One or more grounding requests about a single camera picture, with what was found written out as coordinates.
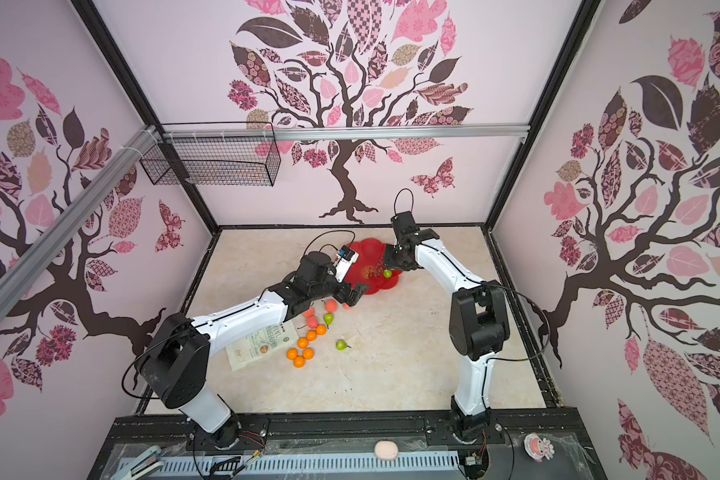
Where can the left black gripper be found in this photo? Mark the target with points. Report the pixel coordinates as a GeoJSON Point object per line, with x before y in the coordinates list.
{"type": "Point", "coordinates": [355, 293]}

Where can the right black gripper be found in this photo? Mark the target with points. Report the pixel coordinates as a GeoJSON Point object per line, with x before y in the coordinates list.
{"type": "Point", "coordinates": [389, 260]}

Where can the red flower-shaped fruit bowl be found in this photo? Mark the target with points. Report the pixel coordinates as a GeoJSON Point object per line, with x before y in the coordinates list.
{"type": "Point", "coordinates": [370, 250]}

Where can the purple fake grape bunch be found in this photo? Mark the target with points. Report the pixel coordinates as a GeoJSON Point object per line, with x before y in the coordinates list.
{"type": "Point", "coordinates": [373, 272]}

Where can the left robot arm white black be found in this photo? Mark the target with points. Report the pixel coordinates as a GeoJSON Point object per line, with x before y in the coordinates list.
{"type": "Point", "coordinates": [176, 362]}

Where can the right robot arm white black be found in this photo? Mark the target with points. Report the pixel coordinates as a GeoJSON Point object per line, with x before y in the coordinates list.
{"type": "Point", "coordinates": [478, 327]}

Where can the fake peach middle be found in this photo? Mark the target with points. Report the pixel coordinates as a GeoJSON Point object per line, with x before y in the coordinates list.
{"type": "Point", "coordinates": [330, 305]}

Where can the white printed snack pouch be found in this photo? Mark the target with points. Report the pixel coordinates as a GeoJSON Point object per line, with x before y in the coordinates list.
{"type": "Point", "coordinates": [263, 343]}

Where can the round pink cartoon sticker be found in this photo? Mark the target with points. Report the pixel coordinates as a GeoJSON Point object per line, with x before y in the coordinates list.
{"type": "Point", "coordinates": [538, 448]}

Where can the white stapler tool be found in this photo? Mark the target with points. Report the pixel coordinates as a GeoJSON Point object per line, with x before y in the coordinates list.
{"type": "Point", "coordinates": [140, 467]}

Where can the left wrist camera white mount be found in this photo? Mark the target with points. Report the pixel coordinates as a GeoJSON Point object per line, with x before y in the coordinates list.
{"type": "Point", "coordinates": [346, 257]}

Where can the aluminium rail back wall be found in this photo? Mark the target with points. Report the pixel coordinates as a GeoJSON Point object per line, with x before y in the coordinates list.
{"type": "Point", "coordinates": [349, 133]}

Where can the aluminium rail wall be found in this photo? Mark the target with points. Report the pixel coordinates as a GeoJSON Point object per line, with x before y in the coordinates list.
{"type": "Point", "coordinates": [349, 133]}
{"type": "Point", "coordinates": [41, 253]}

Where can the black wire mesh basket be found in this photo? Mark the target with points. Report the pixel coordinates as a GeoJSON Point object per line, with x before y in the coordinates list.
{"type": "Point", "coordinates": [239, 153]}

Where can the white vented cable duct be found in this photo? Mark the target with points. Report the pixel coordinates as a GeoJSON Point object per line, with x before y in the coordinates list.
{"type": "Point", "coordinates": [411, 465]}

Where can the aluminium rail left wall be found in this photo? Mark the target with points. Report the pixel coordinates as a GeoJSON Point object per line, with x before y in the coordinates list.
{"type": "Point", "coordinates": [41, 253]}

